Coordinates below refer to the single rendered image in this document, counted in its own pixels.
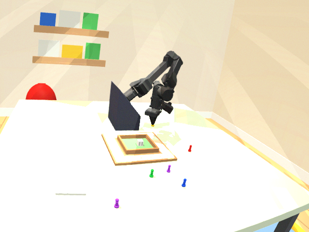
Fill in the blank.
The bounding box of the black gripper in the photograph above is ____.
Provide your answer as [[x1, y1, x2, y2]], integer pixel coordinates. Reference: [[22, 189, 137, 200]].
[[145, 95, 163, 125]]

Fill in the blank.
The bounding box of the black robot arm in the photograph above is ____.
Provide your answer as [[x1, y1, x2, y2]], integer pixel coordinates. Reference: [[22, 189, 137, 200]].
[[124, 51, 183, 114]]

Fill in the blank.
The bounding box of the green pawn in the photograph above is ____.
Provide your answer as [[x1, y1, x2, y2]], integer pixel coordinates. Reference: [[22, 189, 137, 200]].
[[149, 169, 154, 178]]

